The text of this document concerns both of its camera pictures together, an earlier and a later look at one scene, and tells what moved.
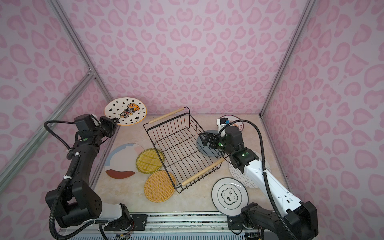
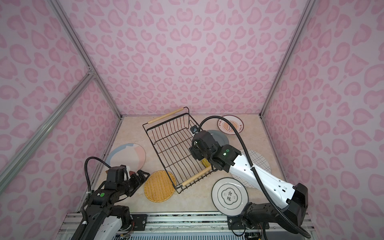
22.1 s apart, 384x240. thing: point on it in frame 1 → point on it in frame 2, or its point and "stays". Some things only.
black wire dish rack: x=187 y=157 stays
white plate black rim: x=228 y=195 stays
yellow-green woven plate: x=150 y=160 → x=205 y=162
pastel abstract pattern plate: x=120 y=162 stays
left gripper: x=110 y=124 → x=138 y=182
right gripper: x=214 y=137 → x=194 y=150
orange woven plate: x=159 y=185 stays
